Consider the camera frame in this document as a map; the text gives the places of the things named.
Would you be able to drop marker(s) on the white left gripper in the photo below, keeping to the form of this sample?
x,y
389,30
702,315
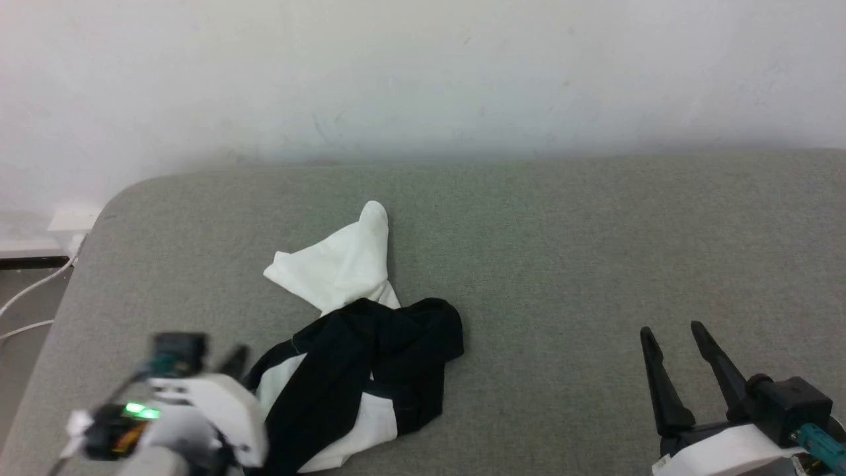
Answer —
x,y
221,410

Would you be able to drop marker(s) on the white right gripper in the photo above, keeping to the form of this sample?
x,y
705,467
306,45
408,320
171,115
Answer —
x,y
720,453

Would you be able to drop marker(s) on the black and white garment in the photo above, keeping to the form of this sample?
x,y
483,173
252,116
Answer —
x,y
344,370

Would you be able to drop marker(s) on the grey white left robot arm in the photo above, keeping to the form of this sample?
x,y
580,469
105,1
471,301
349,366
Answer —
x,y
158,443

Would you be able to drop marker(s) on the grey fabric sofa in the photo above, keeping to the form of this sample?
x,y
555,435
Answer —
x,y
562,264

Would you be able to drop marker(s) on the black skirting strip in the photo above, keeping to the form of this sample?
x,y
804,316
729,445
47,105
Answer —
x,y
30,262

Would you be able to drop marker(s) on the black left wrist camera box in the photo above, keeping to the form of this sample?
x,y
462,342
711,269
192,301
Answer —
x,y
177,350

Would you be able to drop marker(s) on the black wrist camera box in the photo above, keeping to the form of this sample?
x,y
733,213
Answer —
x,y
790,406
177,350

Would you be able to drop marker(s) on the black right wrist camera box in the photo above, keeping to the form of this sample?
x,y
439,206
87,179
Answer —
x,y
790,406

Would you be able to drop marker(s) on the white wall socket box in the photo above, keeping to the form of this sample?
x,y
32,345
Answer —
x,y
73,221

